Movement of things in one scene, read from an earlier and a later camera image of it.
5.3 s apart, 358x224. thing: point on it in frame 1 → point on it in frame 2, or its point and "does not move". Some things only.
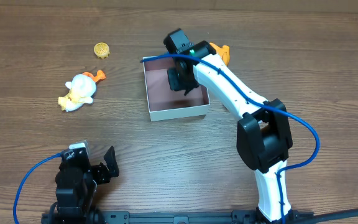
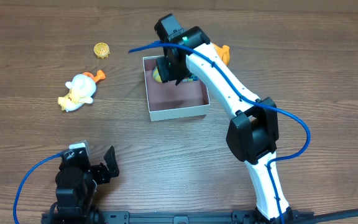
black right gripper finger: (188, 90) → (179, 80)
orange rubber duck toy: (224, 51) does not move
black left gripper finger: (111, 163) does not move
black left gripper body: (101, 171) does not move
